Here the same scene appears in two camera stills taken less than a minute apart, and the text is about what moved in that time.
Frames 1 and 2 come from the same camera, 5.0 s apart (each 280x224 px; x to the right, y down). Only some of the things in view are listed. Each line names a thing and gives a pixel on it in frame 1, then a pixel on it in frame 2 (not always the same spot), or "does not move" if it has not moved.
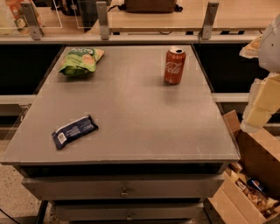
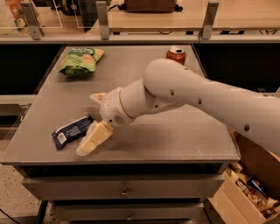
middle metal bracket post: (103, 20) does not move
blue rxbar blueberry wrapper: (73, 130) does not move
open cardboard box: (249, 192) does not move
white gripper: (270, 49) -> (111, 107)
